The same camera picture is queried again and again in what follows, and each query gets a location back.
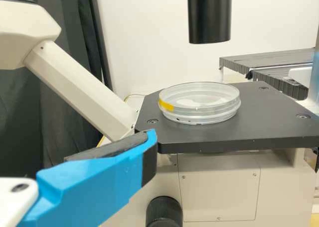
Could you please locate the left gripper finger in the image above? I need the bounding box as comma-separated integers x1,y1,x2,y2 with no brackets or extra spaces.
18,128,159,227

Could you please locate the petri dish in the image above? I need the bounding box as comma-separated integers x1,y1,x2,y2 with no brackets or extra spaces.
158,82,241,125

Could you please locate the cream microscope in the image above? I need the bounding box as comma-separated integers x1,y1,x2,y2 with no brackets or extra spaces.
0,0,319,227

